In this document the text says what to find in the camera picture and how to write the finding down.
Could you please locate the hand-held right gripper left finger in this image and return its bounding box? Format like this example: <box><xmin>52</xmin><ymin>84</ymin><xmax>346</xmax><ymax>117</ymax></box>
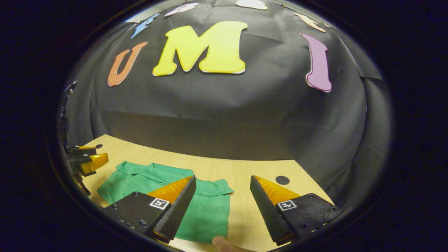
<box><xmin>103</xmin><ymin>175</ymin><xmax>197</xmax><ymax>244</ymax></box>

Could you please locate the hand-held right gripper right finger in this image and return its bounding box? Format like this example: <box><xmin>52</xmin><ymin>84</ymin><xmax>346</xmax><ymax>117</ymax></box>
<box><xmin>250</xmin><ymin>175</ymin><xmax>341</xmax><ymax>246</ymax></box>

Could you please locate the green T-shirt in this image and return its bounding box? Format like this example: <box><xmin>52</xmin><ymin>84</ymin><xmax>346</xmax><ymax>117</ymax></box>
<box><xmin>97</xmin><ymin>161</ymin><xmax>235</xmax><ymax>244</ymax></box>

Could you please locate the black backdrop cloth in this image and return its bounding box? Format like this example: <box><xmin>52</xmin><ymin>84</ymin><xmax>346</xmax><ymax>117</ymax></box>
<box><xmin>65</xmin><ymin>0</ymin><xmax>392</xmax><ymax>210</ymax></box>

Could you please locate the black camera stand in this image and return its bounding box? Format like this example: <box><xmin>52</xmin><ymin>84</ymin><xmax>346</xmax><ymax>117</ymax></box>
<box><xmin>60</xmin><ymin>80</ymin><xmax>78</xmax><ymax>147</ymax></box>

